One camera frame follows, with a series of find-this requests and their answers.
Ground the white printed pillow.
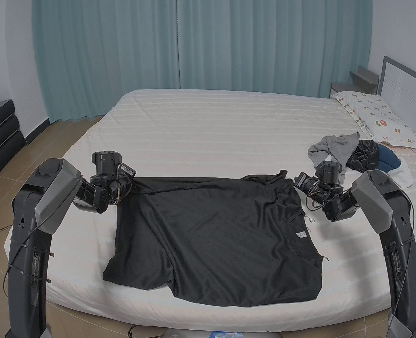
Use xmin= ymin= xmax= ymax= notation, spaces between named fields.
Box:
xmin=333 ymin=91 xmax=416 ymax=149

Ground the black chest of drawers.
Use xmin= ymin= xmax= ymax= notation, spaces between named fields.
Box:
xmin=0 ymin=100 xmax=26 ymax=193

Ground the black T-shirt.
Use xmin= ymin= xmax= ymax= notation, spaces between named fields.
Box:
xmin=102 ymin=169 xmax=330 ymax=308

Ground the blue-green curtain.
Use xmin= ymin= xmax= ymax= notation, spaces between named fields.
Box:
xmin=177 ymin=0 xmax=373 ymax=98
xmin=32 ymin=0 xmax=180 ymax=123

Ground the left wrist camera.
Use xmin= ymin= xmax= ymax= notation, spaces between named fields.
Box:
xmin=117 ymin=163 xmax=138 ymax=180

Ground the shiny black garment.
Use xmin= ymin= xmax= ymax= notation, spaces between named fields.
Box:
xmin=346 ymin=139 xmax=379 ymax=173

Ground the grey garment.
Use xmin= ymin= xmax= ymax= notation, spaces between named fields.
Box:
xmin=307 ymin=131 xmax=361 ymax=184

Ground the dark blue garment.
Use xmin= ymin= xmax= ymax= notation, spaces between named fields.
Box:
xmin=375 ymin=144 xmax=402 ymax=173

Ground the bed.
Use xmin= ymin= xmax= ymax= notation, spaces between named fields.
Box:
xmin=48 ymin=56 xmax=416 ymax=330

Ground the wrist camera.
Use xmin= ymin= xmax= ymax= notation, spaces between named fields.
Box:
xmin=117 ymin=163 xmax=138 ymax=180
xmin=293 ymin=171 xmax=311 ymax=190

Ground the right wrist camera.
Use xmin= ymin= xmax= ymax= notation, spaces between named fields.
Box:
xmin=293 ymin=171 xmax=311 ymax=190

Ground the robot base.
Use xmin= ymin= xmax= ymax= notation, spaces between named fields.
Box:
xmin=160 ymin=328 xmax=265 ymax=338

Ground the grey bedside table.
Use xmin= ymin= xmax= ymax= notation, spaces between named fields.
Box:
xmin=331 ymin=65 xmax=379 ymax=98

